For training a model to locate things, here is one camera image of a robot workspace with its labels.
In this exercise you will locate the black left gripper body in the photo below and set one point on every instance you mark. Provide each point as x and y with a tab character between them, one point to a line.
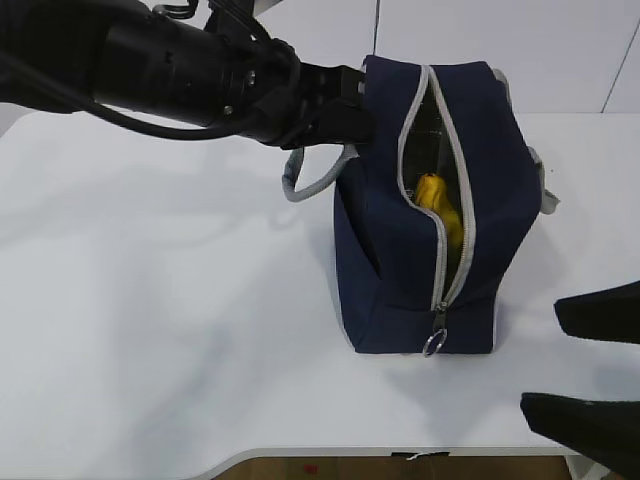
285	112

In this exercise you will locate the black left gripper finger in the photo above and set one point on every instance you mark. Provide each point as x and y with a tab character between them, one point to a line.
341	120

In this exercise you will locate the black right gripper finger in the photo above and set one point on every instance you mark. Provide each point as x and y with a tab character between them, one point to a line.
610	315
606	432

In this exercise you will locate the yellow pear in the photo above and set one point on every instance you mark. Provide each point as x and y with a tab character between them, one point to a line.
431	193

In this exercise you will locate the navy blue lunch bag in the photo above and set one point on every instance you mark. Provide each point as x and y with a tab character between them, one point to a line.
402	289

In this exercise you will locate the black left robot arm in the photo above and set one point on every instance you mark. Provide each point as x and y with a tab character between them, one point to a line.
148	70

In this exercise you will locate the white table leg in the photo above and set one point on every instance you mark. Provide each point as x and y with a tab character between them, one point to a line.
582	468

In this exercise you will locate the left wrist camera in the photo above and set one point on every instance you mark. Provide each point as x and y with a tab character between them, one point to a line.
240	16

